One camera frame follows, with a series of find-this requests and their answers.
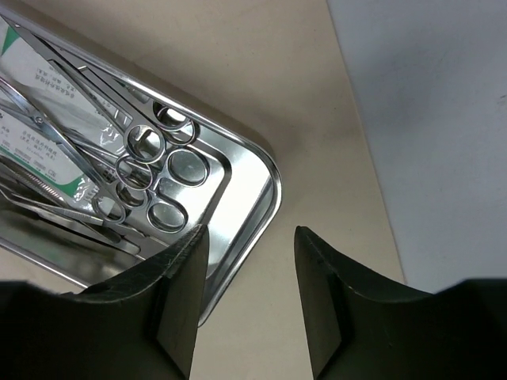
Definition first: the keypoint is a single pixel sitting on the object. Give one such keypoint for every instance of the steel needle holder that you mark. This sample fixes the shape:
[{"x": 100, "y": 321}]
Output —
[{"x": 129, "y": 183}]

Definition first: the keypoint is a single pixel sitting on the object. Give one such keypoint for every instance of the green white suture packet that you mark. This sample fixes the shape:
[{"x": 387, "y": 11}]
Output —
[{"x": 33, "y": 116}]

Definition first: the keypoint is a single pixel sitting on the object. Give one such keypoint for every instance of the steel tweezers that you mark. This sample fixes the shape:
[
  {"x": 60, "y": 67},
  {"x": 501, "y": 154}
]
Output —
[{"x": 25, "y": 190}]

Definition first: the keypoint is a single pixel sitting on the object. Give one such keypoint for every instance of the steel forceps clamp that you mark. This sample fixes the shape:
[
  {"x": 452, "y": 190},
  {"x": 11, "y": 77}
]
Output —
[{"x": 157, "y": 138}]

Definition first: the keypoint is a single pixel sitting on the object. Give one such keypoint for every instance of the beige surgical wrap cloth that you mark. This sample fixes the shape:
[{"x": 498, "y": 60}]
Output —
[{"x": 273, "y": 72}]

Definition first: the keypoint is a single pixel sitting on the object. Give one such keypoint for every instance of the stainless steel instrument tray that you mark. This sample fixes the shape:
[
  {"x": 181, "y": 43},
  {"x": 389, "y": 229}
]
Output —
[{"x": 236, "y": 203}]

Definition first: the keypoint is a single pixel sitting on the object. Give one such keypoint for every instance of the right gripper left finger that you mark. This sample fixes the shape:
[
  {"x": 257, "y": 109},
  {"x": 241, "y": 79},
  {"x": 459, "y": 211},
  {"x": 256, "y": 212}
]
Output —
[{"x": 139, "y": 324}]

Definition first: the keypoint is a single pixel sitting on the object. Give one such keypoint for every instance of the steel surgical scissors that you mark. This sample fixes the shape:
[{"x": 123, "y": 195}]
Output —
[{"x": 33, "y": 68}]

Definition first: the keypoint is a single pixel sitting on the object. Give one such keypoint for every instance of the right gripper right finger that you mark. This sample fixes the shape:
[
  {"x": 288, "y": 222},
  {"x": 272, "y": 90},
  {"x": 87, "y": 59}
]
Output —
[{"x": 362, "y": 325}]

